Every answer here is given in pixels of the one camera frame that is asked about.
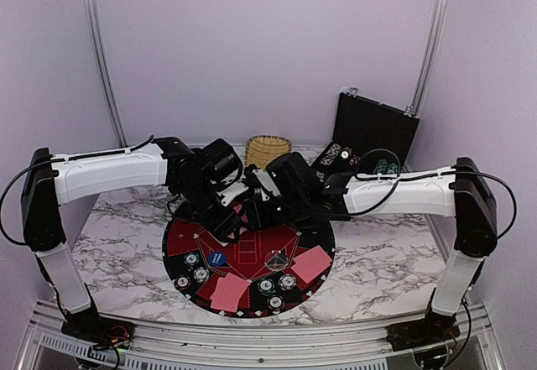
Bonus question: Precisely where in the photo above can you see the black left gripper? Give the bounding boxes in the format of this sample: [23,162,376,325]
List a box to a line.
[177,178,242,243]

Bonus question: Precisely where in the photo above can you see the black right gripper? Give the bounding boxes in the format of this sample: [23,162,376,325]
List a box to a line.
[238,191,309,232]

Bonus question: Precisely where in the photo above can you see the red playing card deck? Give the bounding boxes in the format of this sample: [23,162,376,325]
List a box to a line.
[216,205,247,244]

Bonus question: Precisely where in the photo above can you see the blue small blind button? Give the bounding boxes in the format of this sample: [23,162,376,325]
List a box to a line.
[208,251,227,268]

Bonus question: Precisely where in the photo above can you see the clear round dealer button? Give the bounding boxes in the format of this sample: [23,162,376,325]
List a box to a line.
[264,249,289,272]

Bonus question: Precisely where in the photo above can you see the green blue chip stack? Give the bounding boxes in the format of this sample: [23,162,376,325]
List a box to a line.
[184,252,200,271]
[257,278,275,296]

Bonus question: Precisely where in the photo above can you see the dealt red card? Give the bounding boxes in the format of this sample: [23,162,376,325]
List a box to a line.
[291,246,332,281]
[290,253,331,283]
[215,273,251,301]
[211,291,240,312]

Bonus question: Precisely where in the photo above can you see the red black chip stack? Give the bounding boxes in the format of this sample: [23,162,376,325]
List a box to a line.
[174,275,190,291]
[267,295,284,311]

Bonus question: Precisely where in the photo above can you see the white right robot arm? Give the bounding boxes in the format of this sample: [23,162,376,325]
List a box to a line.
[245,153,499,343]

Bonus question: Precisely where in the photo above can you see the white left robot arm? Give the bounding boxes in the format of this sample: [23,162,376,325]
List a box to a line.
[21,137,248,341]

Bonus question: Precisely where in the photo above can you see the round red black poker mat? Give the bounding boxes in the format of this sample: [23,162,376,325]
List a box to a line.
[162,219,336,319]

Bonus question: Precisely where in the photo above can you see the woven bamboo tray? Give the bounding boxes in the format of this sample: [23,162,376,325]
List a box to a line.
[245,135,292,169]

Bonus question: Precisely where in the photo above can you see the blue white chips in case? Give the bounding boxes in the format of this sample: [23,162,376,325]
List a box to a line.
[320,143,341,167]

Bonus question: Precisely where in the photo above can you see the red dice in case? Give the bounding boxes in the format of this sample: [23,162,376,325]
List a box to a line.
[348,155,362,168]

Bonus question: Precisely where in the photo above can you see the green chips in case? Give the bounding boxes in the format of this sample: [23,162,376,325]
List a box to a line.
[373,159,400,175]

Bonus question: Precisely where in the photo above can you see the black poker chip case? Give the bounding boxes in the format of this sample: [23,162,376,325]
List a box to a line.
[311,91,420,180]

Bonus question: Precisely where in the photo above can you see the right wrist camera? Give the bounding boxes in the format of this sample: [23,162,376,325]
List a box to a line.
[244,164,280,202]

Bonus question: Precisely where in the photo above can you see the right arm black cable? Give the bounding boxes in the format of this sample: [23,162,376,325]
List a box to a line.
[352,149,518,241]

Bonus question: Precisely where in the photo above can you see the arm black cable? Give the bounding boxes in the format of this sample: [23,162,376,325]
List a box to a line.
[352,149,518,241]
[0,134,156,245]

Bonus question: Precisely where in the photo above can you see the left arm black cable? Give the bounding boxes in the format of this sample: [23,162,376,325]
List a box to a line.
[0,134,156,245]

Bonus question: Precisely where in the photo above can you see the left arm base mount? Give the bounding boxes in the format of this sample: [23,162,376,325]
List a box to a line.
[61,318,134,367]

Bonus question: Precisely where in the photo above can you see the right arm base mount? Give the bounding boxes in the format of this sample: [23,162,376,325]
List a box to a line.
[386,320,461,369]

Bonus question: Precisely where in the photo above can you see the aluminium front rail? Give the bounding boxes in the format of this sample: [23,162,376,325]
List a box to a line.
[15,301,505,369]

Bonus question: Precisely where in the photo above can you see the left aluminium frame post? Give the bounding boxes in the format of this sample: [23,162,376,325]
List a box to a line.
[84,0,127,147]

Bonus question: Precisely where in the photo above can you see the aluminium frame post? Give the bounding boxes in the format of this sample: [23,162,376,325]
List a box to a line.
[407,0,448,117]
[84,0,127,147]

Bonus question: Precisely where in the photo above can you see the right aluminium frame post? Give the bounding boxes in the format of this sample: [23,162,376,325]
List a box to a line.
[407,0,448,117]

